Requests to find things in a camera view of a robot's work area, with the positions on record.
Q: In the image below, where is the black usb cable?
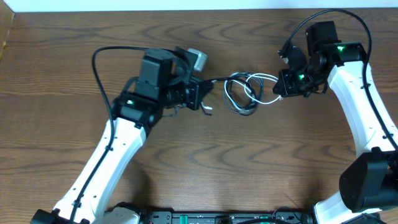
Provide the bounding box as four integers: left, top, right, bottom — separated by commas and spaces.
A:
205, 72, 265, 116

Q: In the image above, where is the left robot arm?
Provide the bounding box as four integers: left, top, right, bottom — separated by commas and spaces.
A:
31, 47, 213, 223

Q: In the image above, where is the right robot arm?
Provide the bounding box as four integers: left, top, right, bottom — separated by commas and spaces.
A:
272, 21, 397, 223

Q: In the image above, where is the white usb cable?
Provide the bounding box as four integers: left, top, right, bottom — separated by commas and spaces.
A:
223, 72, 283, 110

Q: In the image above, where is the black right camera cable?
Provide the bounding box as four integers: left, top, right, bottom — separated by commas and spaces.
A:
281, 8, 398, 150

